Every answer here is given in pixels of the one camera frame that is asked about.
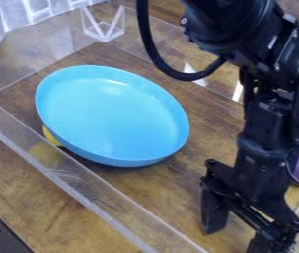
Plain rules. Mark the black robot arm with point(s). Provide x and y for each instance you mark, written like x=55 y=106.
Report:
x=269 y=123

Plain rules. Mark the white patterned curtain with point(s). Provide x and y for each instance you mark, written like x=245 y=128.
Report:
x=19 y=13

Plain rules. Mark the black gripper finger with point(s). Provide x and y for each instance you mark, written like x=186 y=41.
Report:
x=214 y=212
x=261 y=244

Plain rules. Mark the yellow toy lemon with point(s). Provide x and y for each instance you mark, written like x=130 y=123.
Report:
x=50 y=137

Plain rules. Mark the blue plastic plate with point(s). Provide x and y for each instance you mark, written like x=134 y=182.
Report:
x=111 y=116

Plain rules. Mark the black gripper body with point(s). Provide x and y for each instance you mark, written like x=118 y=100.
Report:
x=253 y=187

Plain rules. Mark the clear acrylic front wall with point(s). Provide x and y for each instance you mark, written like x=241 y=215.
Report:
x=151 y=234

